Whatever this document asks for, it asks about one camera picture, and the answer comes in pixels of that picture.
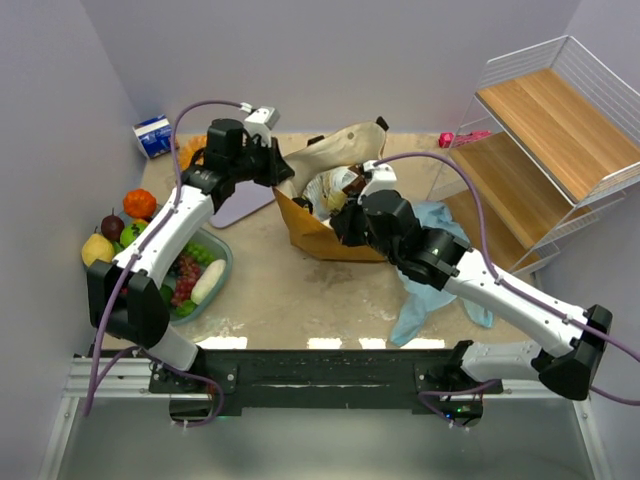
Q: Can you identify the brown Trader Joe's tote bag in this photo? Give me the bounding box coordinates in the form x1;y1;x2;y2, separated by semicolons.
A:
273;117;388;262

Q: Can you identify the green watermelon toy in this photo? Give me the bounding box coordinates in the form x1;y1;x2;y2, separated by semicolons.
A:
119;219;148;248

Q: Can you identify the green leafy vegetable toy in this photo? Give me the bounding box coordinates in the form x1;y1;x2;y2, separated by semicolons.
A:
159;285;196;318

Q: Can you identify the yellow pear toy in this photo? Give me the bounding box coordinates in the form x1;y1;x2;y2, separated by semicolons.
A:
81;232;116;267

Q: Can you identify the green grape bunch toy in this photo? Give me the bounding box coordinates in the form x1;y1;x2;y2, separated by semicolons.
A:
184;242;216;265

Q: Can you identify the blue white carton box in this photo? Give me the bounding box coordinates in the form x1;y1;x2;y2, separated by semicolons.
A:
132;115;173;160

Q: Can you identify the white wire wooden shelf rack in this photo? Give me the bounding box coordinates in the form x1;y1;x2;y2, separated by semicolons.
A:
428;35;639;274

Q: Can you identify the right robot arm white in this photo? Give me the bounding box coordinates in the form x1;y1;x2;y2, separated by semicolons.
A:
330;190;613;401

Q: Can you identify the orange bundt cake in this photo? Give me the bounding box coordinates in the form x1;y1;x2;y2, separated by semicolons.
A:
178;135;206;171

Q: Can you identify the light blue plastic bag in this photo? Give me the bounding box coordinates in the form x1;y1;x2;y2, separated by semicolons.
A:
389;201;469;347

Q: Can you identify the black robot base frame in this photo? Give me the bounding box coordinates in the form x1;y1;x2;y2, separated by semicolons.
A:
149;341;503;426

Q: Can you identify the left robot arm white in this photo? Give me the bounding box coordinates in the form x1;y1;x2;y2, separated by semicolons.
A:
87;107;294;371

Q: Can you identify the teal fruit tray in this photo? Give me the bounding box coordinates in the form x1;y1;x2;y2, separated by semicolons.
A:
82;202;234;327

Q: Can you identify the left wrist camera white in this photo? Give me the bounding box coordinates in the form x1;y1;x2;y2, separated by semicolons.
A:
240;102;280;147

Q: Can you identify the dark red apple toy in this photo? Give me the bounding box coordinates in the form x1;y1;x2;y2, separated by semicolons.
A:
100;212;125;242

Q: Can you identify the pink wrapped item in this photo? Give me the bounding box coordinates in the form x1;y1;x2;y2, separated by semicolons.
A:
438;130;492;149

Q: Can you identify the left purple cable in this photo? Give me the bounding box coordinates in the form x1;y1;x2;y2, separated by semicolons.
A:
82;99;256;419

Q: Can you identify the lavender cutting board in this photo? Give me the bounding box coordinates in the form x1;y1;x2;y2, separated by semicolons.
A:
209;181;275;229

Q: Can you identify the red grape bunch toy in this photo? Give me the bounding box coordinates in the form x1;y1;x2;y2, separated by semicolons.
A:
171;254;201;307

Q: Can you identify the orange pumpkin toy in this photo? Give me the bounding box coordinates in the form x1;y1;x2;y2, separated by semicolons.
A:
123;189;157;219

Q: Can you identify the brown white chips bag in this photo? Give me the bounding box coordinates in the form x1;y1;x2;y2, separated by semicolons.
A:
301;165;365;221

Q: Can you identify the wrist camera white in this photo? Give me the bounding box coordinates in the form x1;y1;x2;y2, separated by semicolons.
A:
240;102;280;147
361;160;397;195

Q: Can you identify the white radish toy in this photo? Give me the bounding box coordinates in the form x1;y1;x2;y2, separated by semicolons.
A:
190;259;227;305

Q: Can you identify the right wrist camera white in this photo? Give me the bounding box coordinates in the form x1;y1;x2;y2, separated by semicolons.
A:
361;160;397;195

